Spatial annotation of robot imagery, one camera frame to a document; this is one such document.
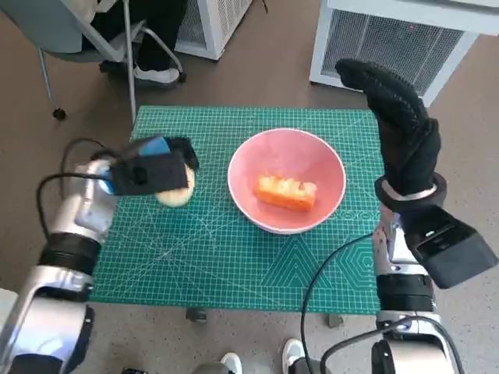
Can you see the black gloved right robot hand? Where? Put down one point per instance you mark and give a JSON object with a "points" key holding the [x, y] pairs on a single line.
{"points": [[409, 148]]}

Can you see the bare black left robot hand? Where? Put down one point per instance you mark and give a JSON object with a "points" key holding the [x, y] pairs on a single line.
{"points": [[179, 146]]}

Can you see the round pale toy bread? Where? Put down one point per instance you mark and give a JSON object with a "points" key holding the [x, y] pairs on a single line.
{"points": [[175, 198]]}

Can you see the pink bowl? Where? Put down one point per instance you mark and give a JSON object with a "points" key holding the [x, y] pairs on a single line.
{"points": [[249, 187]]}

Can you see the oblong orange toy bread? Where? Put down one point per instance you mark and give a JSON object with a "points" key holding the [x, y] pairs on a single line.
{"points": [[284, 192]]}

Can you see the large white grille cabinet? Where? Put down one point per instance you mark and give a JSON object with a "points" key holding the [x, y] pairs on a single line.
{"points": [[390, 43]]}

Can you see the green cutting mat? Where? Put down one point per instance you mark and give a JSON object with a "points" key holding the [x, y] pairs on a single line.
{"points": [[202, 253]]}

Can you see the seated person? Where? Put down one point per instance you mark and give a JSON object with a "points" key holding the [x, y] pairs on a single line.
{"points": [[156, 27]]}

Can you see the small white grille cabinet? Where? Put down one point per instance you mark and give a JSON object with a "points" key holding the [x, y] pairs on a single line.
{"points": [[218, 23]]}

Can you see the grey chair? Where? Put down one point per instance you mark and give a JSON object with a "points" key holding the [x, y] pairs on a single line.
{"points": [[54, 35]]}

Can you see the person's foot white shoe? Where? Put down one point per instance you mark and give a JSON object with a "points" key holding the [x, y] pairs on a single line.
{"points": [[232, 362], [292, 350]]}

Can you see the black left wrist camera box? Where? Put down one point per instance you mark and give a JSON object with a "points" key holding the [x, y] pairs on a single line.
{"points": [[148, 173]]}

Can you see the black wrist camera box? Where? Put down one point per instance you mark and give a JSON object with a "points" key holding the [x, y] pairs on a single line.
{"points": [[148, 173], [456, 249]]}

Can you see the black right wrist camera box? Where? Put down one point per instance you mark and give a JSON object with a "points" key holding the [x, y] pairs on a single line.
{"points": [[456, 249]]}

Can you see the grey table leg bracket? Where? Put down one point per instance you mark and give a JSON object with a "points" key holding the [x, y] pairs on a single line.
{"points": [[334, 319], [197, 314]]}

